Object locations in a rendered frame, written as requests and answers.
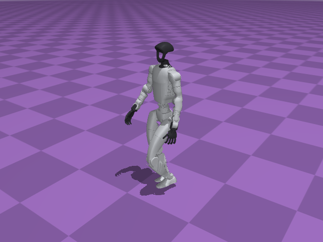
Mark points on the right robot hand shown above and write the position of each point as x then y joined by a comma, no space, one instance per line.
130,114

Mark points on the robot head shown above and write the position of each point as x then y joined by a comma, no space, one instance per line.
164,48

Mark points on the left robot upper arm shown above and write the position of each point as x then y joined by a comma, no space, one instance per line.
175,79

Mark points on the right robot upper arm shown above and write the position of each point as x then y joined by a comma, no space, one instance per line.
148,87

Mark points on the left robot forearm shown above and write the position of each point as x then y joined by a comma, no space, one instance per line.
176,112

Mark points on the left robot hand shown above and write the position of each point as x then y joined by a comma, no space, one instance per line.
171,135

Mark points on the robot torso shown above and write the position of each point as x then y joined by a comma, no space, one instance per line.
162,91

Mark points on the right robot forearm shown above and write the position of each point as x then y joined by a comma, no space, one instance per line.
140,99

